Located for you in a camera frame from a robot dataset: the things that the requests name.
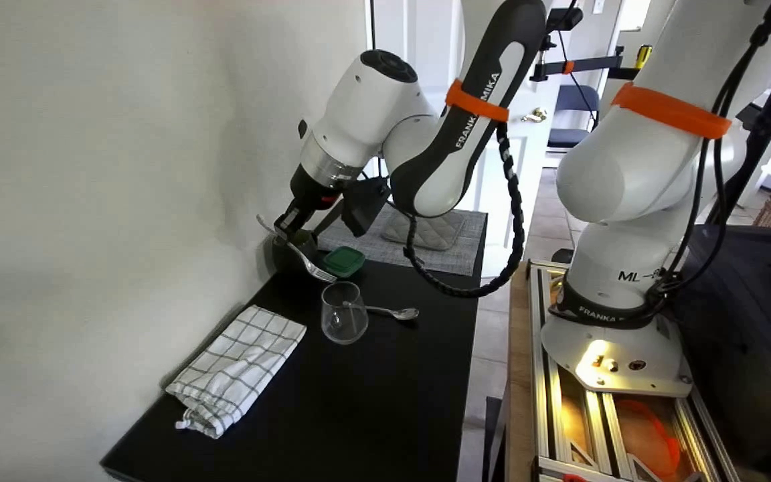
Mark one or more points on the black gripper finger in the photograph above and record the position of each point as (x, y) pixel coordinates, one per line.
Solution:
(306, 242)
(281, 231)

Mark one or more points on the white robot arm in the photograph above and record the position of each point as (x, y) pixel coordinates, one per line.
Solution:
(377, 111)

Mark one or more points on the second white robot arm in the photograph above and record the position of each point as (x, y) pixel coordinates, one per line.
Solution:
(632, 187)

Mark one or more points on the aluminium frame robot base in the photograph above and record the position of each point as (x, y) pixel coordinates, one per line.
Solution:
(586, 433)

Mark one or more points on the green lidded square container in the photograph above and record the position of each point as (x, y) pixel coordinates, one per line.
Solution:
(344, 261)

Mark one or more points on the white checkered dish towel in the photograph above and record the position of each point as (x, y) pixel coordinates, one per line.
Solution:
(229, 375)

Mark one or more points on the black side cabinet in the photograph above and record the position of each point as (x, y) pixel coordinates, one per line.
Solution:
(727, 326)

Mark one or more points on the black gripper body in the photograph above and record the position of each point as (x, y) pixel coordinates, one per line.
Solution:
(309, 195)

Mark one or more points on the grey woven placemat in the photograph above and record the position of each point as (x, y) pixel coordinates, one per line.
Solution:
(459, 261)

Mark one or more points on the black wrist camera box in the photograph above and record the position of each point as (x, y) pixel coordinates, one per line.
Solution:
(362, 201)

